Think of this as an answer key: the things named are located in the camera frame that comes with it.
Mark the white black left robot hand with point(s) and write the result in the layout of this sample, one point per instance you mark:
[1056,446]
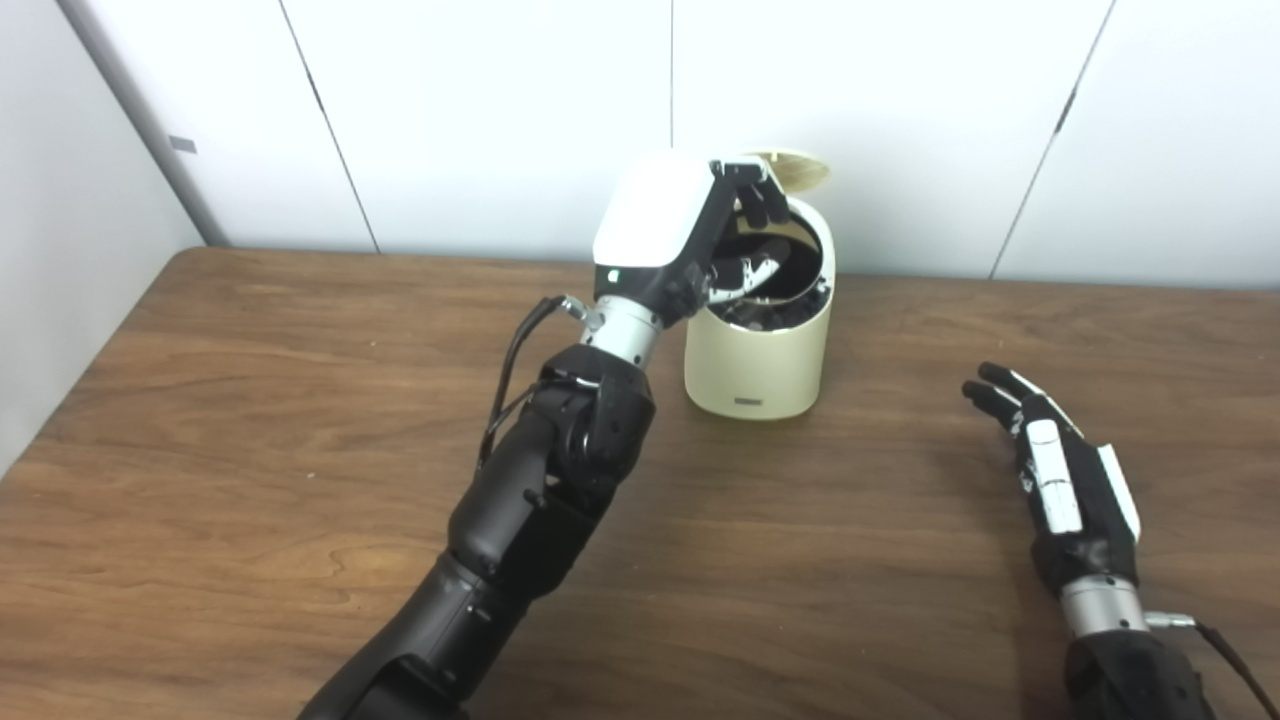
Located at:
[650,215]

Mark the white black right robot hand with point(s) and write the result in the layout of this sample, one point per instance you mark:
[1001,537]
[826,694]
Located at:
[1070,500]

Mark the cream round bin lid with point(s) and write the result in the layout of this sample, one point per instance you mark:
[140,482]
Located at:
[805,172]

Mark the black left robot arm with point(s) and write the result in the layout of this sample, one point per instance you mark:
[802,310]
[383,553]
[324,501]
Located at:
[540,500]

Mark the cream plastic bin body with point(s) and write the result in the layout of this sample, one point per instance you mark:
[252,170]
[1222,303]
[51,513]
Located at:
[760,365]

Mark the small grey wall tag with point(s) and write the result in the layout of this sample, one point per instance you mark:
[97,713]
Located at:
[183,144]

